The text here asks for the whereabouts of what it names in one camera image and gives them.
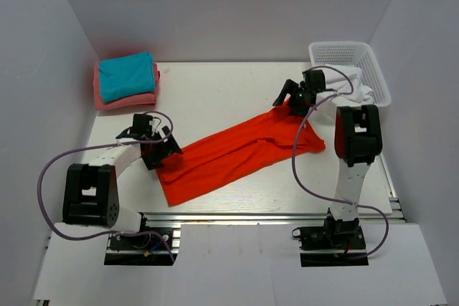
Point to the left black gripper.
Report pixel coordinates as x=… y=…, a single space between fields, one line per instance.
x=168 y=148

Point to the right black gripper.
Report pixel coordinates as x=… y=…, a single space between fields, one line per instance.
x=290 y=86

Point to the orange polo shirt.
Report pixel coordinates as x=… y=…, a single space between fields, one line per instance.
x=231 y=154

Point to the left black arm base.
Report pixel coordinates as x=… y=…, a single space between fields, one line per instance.
x=159 y=247

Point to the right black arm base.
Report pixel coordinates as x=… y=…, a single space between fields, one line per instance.
x=336 y=243

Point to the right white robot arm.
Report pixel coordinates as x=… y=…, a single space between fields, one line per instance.
x=357 y=143

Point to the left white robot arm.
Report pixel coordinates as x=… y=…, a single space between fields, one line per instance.
x=91 y=189

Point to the folded pink t-shirt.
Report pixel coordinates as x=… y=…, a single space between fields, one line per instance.
x=147 y=98

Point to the crumpled white t-shirt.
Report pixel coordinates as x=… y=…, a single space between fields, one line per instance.
x=348 y=81

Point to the folded teal t-shirt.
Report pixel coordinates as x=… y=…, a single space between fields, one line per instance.
x=126 y=76

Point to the white plastic basket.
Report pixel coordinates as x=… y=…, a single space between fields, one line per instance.
x=353 y=54

